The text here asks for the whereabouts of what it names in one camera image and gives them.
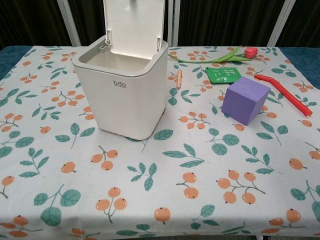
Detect white square box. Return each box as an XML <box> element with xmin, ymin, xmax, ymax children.
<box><xmin>72</xmin><ymin>34</ymin><xmax>169</xmax><ymax>140</ymax></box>

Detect floral fruit print tablecloth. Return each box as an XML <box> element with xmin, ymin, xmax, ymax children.
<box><xmin>0</xmin><ymin>45</ymin><xmax>320</xmax><ymax>240</ymax></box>

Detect green printed packet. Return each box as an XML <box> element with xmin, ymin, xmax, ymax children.
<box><xmin>205</xmin><ymin>66</ymin><xmax>243</xmax><ymax>84</ymax></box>

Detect purple foam cube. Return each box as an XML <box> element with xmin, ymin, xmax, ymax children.
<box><xmin>221</xmin><ymin>76</ymin><xmax>271</xmax><ymax>126</ymax></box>

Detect red tulip with green stem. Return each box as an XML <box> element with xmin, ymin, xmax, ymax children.
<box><xmin>167</xmin><ymin>45</ymin><xmax>259</xmax><ymax>64</ymax></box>

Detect red bent straw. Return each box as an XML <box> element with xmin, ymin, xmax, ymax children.
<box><xmin>253</xmin><ymin>73</ymin><xmax>314</xmax><ymax>118</ymax></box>

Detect white partition frame bar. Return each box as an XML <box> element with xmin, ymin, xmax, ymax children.
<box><xmin>56</xmin><ymin>0</ymin><xmax>79</xmax><ymax>47</ymax></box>
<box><xmin>166</xmin><ymin>0</ymin><xmax>180</xmax><ymax>47</ymax></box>
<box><xmin>265</xmin><ymin>0</ymin><xmax>292</xmax><ymax>47</ymax></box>

